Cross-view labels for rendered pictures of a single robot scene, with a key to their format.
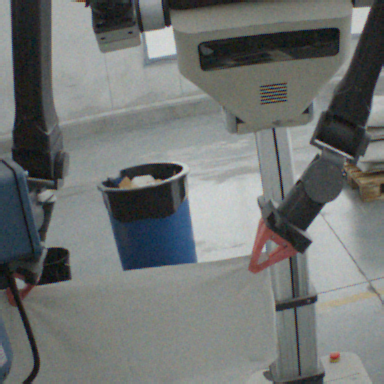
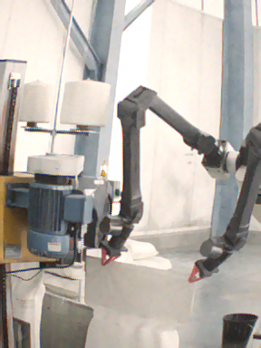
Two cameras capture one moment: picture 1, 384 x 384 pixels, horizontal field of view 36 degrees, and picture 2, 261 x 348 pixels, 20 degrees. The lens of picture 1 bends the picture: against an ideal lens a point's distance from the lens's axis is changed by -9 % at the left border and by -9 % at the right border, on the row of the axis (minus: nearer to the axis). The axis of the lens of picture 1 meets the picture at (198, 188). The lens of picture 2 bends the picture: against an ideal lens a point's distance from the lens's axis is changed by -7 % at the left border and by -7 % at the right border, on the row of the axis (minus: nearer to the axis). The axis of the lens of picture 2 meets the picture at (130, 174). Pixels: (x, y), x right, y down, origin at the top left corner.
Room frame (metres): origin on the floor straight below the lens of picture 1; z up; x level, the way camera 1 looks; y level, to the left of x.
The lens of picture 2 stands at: (-1.28, -1.43, 1.52)
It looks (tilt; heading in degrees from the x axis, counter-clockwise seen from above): 3 degrees down; 38
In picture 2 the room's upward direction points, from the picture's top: 5 degrees clockwise
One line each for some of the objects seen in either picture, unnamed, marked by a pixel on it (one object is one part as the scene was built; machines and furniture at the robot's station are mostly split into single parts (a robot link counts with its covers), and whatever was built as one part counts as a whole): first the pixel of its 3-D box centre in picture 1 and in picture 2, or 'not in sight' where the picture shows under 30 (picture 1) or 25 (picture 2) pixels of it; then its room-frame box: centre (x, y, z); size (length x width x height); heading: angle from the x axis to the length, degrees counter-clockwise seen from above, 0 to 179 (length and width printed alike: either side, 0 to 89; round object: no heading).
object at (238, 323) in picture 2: (51, 276); (237, 332); (3.26, 0.92, 0.13); 0.30 x 0.30 x 0.26
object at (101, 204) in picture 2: not in sight; (62, 206); (0.91, 0.58, 1.21); 0.30 x 0.25 x 0.30; 90
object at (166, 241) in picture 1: (153, 234); not in sight; (3.16, 0.27, 0.32); 0.51 x 0.48 x 0.65; 0
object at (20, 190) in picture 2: not in sight; (25, 197); (0.51, 0.39, 1.27); 0.12 x 0.09 x 0.09; 0
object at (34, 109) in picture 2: not in sight; (34, 101); (0.69, 0.58, 1.61); 0.15 x 0.14 x 0.17; 90
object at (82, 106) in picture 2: not in sight; (84, 103); (0.69, 0.32, 1.61); 0.17 x 0.17 x 0.17
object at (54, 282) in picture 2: not in sight; (86, 284); (3.11, 2.30, 0.32); 0.66 x 0.43 x 0.15; 2
